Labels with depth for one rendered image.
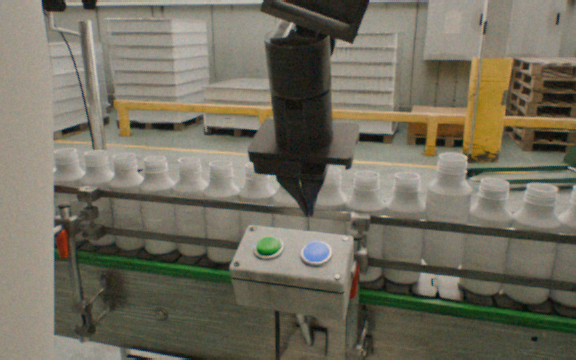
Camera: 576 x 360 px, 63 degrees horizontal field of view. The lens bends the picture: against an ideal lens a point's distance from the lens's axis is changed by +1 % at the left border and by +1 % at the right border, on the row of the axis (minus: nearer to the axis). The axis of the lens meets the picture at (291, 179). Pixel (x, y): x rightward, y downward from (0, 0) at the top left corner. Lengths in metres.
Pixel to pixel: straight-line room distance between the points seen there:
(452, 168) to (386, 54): 5.33
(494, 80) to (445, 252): 4.51
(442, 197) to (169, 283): 0.46
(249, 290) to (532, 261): 0.38
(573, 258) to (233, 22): 7.75
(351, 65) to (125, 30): 3.13
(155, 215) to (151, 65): 6.20
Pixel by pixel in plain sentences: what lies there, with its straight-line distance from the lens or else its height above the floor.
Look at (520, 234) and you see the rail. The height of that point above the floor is 1.11.
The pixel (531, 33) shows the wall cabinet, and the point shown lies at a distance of 7.49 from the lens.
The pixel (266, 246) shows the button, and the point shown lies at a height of 1.12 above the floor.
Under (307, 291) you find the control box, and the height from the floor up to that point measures 1.08.
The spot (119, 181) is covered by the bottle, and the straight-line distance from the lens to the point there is 0.84.
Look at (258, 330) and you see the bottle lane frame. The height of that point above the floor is 0.90.
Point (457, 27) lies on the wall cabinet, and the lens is 7.37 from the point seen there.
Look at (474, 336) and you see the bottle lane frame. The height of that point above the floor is 0.95.
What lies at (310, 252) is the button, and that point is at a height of 1.12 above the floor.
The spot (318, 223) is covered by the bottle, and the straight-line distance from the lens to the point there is 0.72.
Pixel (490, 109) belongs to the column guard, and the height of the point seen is 0.60.
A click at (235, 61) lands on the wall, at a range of 8.26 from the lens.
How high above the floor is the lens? 1.37
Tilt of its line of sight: 18 degrees down
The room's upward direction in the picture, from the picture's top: straight up
